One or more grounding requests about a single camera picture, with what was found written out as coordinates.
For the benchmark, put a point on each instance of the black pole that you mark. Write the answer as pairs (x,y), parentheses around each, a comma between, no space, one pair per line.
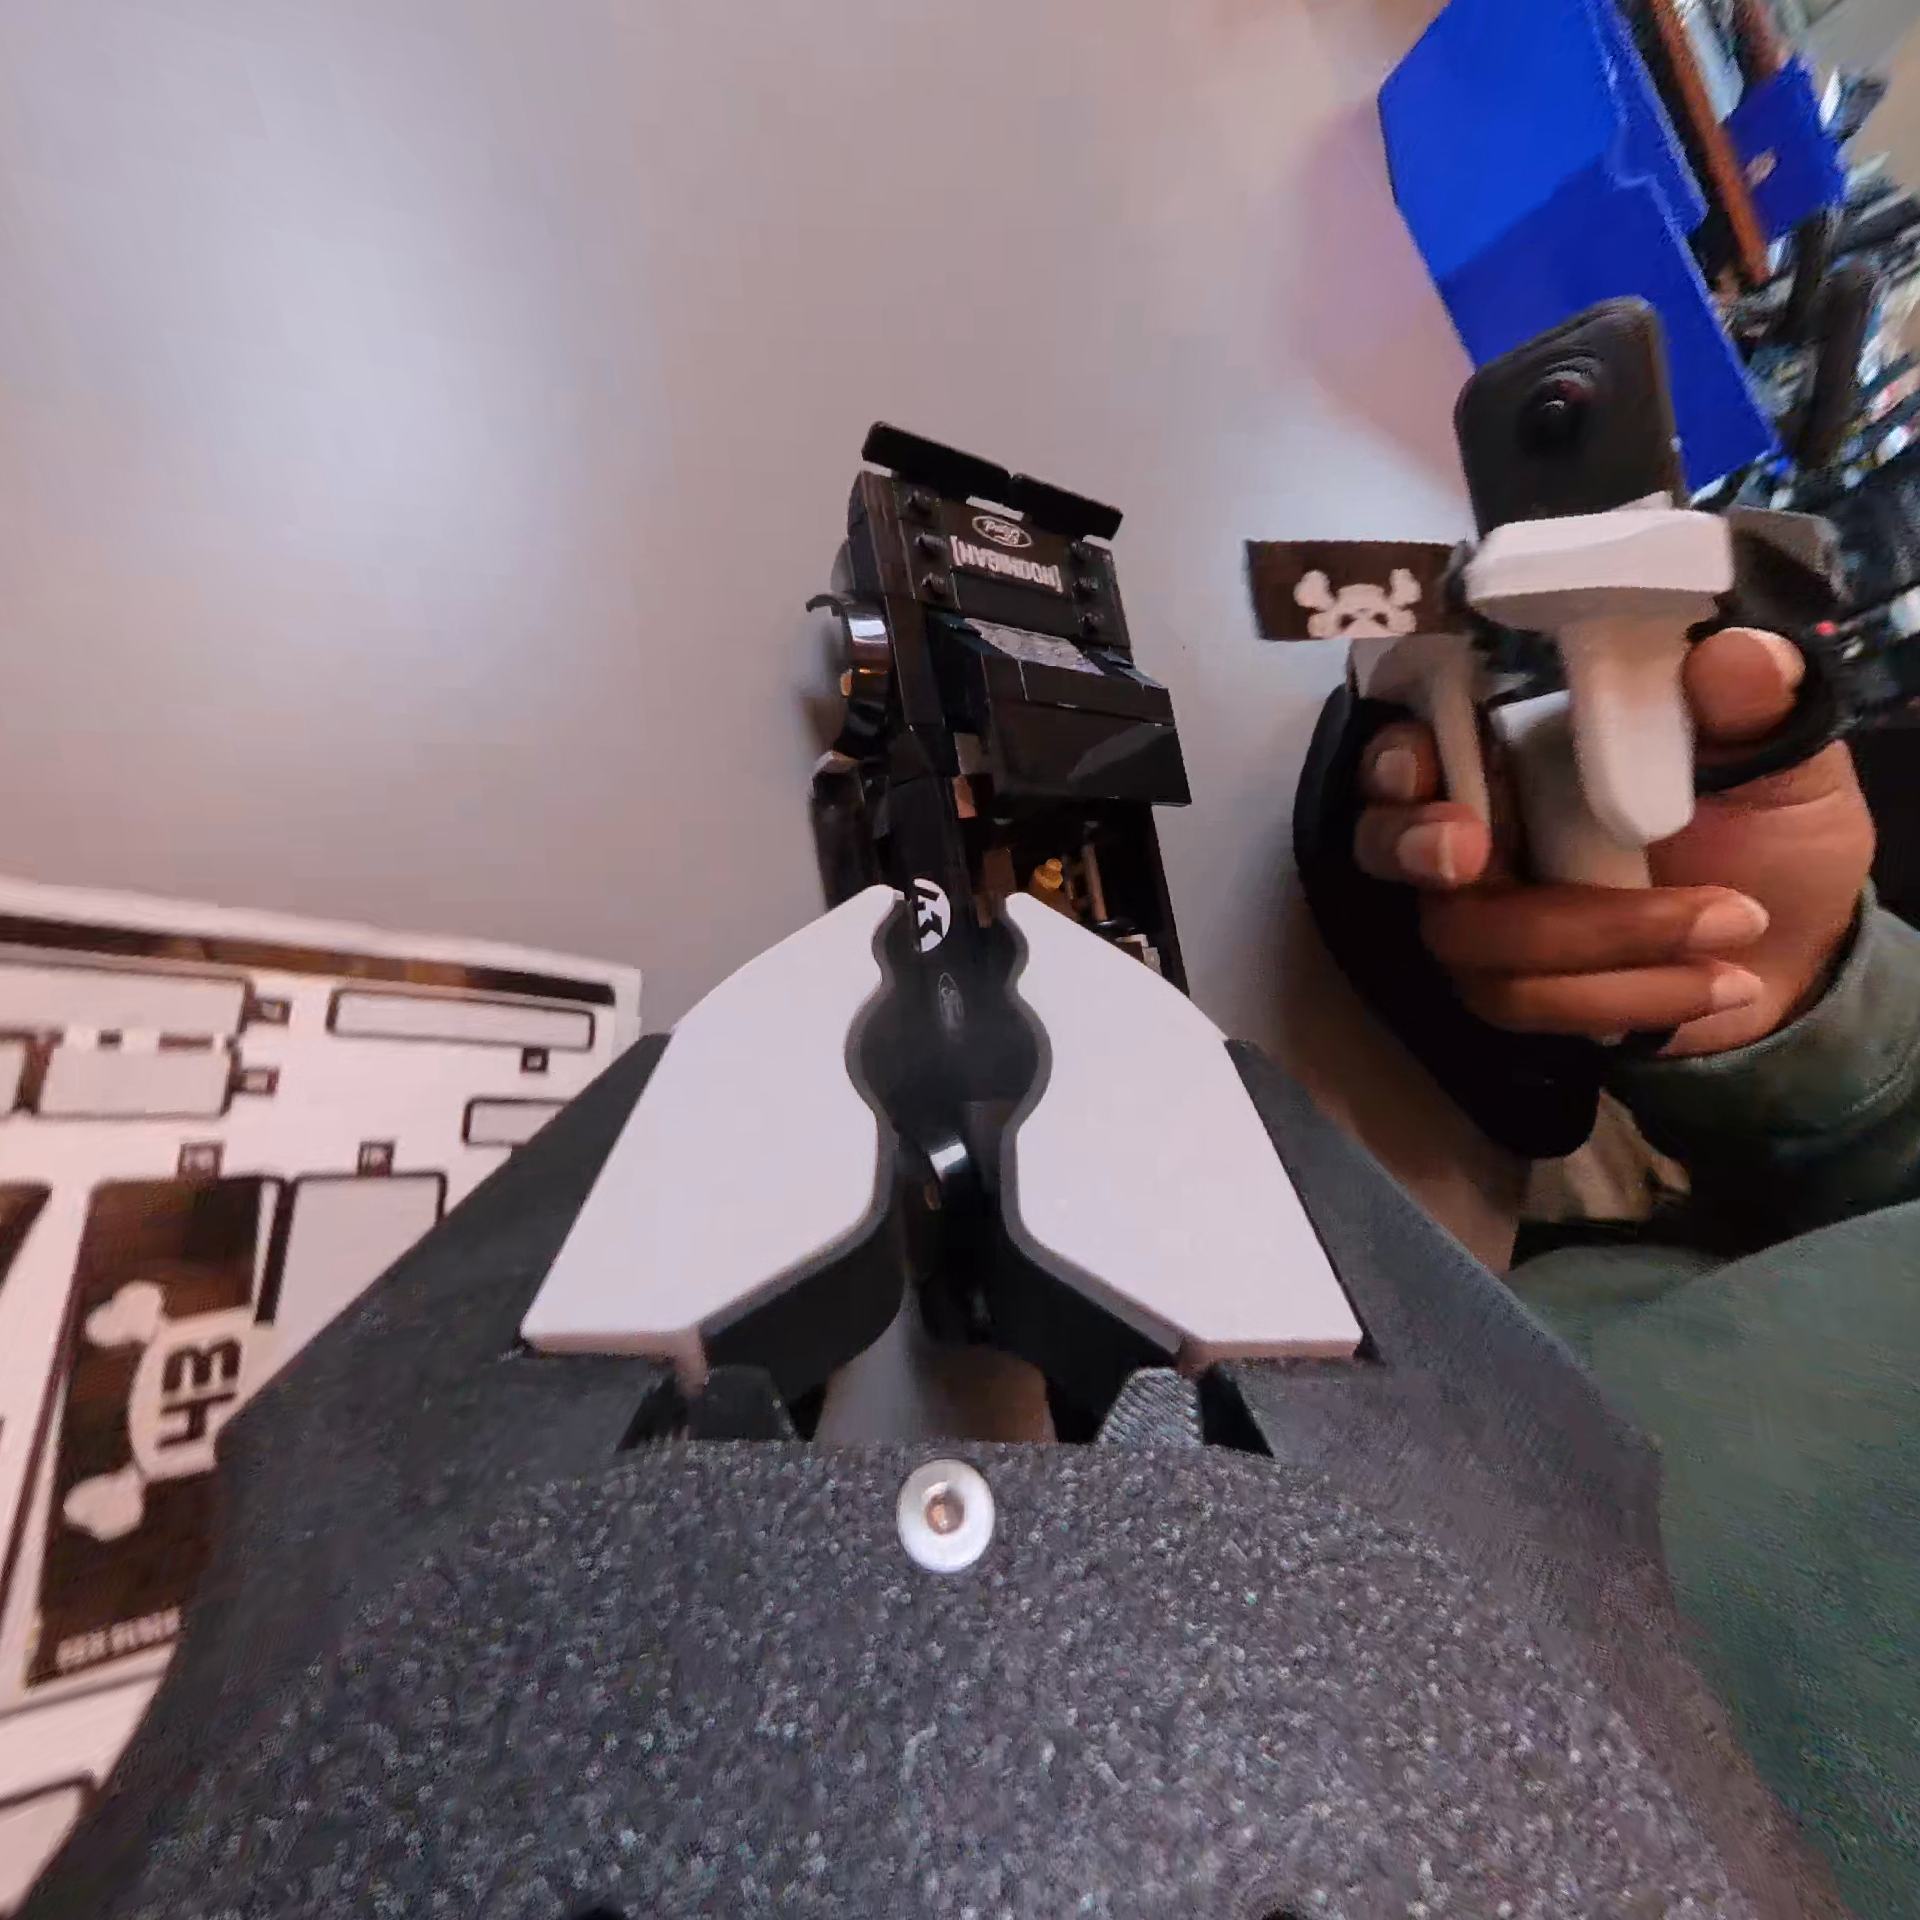
(1812,330)
(1857,361)

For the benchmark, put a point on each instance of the blue plastic bin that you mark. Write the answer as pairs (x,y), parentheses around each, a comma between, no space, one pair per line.
(1561,194)
(1784,142)

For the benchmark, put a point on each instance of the black lego car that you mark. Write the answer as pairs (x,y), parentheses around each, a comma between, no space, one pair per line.
(1051,721)

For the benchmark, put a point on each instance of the person's right hand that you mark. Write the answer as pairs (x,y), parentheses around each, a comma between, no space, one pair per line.
(1575,960)

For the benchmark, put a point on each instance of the white sticker sheet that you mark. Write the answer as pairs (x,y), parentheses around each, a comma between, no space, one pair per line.
(151,1080)

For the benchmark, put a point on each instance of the black skull sticker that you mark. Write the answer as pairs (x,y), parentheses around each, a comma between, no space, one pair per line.
(1350,601)

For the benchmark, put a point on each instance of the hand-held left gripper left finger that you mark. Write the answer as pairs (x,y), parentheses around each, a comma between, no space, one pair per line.
(721,1155)

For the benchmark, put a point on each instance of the brown wooden post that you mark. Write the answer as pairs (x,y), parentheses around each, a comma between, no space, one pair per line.
(1702,120)

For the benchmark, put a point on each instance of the person's right forearm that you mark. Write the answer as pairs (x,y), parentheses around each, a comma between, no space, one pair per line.
(1801,1111)

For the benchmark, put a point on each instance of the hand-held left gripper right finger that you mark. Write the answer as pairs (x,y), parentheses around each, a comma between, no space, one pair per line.
(1170,1170)

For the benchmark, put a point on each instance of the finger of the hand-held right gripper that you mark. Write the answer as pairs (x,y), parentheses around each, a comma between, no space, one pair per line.
(1620,584)

